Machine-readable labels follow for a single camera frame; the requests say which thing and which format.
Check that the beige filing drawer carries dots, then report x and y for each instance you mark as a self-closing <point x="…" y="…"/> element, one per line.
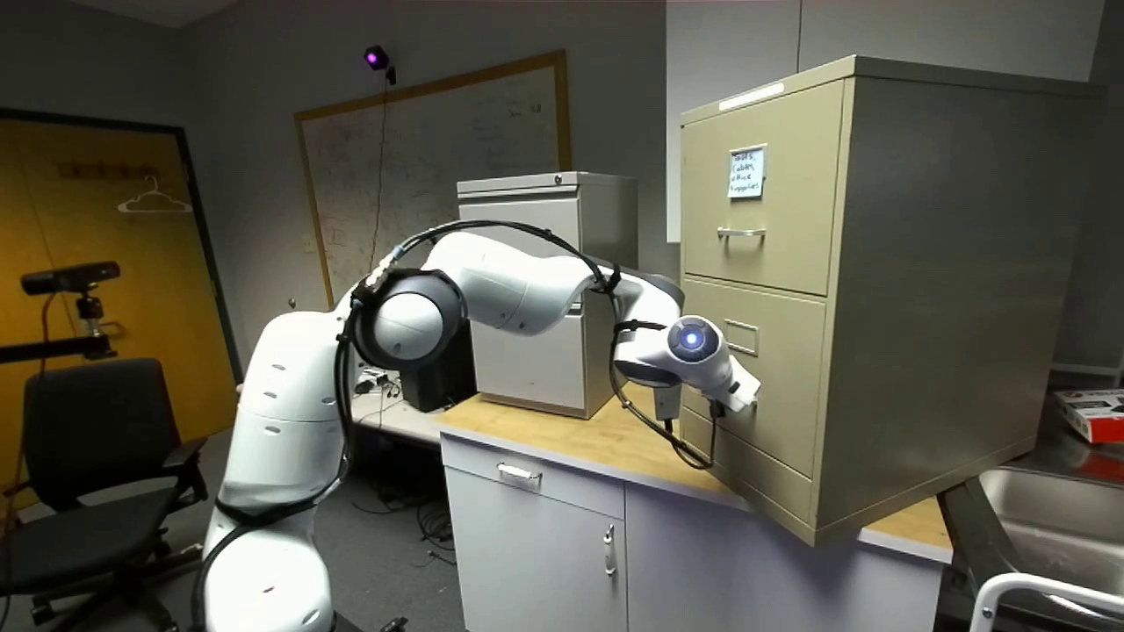
<point x="764" y="167"/>
<point x="778" y="338"/>

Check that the purple lit ceiling camera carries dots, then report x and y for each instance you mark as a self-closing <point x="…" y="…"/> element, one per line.
<point x="381" y="61"/>

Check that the wall whiteboard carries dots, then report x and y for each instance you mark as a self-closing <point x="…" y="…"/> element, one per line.
<point x="388" y="167"/>

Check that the stainless steel sink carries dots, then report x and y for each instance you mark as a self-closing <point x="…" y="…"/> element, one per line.
<point x="1031" y="523"/>

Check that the beige filing cabinet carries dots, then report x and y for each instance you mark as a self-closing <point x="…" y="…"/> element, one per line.
<point x="955" y="219"/>

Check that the white coat hanger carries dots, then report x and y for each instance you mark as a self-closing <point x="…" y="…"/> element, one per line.
<point x="157" y="202"/>

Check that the grey base cabinet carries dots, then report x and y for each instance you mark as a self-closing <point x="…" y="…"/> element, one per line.
<point x="689" y="552"/>

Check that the silver cabinet door handle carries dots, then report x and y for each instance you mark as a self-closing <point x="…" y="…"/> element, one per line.
<point x="609" y="557"/>

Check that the beige bottom filing drawer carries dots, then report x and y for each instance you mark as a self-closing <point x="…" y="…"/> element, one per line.
<point x="778" y="338"/>

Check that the silver top drawer handle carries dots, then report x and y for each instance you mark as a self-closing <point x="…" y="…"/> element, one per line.
<point x="737" y="237"/>

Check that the red white box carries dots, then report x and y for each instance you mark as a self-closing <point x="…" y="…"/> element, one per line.
<point x="1095" y="416"/>

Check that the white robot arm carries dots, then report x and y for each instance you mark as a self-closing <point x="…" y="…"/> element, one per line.
<point x="292" y="422"/>

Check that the grey metal box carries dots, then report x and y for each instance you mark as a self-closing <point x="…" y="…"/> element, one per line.
<point x="558" y="354"/>

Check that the beige top filing drawer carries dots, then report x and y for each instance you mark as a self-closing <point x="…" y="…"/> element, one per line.
<point x="764" y="167"/>

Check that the white cabinet drawer handle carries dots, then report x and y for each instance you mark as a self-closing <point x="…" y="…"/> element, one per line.
<point x="516" y="476"/>

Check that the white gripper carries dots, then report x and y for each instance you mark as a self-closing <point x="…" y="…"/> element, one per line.
<point x="685" y="354"/>

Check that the black office chair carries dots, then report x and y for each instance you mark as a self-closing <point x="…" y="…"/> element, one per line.
<point x="107" y="462"/>

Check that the white metal tube frame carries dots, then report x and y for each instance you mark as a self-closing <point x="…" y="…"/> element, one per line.
<point x="1025" y="585"/>

